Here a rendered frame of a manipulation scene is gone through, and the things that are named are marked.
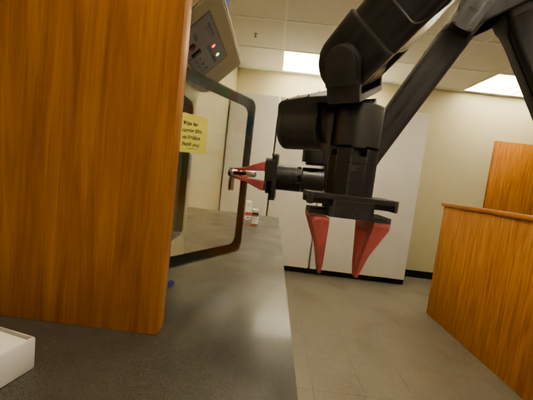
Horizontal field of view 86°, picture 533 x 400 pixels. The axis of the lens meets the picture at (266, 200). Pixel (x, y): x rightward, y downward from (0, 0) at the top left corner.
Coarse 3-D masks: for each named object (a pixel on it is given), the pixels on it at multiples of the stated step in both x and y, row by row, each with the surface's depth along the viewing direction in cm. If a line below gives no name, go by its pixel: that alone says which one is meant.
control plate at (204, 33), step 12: (204, 24) 52; (192, 36) 53; (204, 36) 55; (216, 36) 58; (204, 48) 59; (216, 48) 62; (192, 60) 60; (204, 60) 63; (216, 60) 67; (204, 72) 68
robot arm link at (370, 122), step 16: (320, 112) 35; (336, 112) 33; (352, 112) 31; (368, 112) 31; (384, 112) 32; (320, 128) 35; (336, 128) 33; (352, 128) 32; (368, 128) 31; (336, 144) 33; (352, 144) 32; (368, 144) 31
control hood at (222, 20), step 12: (204, 0) 47; (216, 0) 49; (192, 12) 48; (204, 12) 50; (216, 12) 52; (192, 24) 50; (216, 24) 55; (228, 24) 58; (228, 36) 62; (228, 48) 67; (228, 60) 72; (240, 60) 77; (216, 72) 73; (228, 72) 78
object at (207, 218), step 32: (192, 96) 56; (224, 96) 64; (224, 128) 66; (192, 160) 59; (224, 160) 67; (192, 192) 60; (224, 192) 69; (192, 224) 61; (224, 224) 70; (192, 256) 63
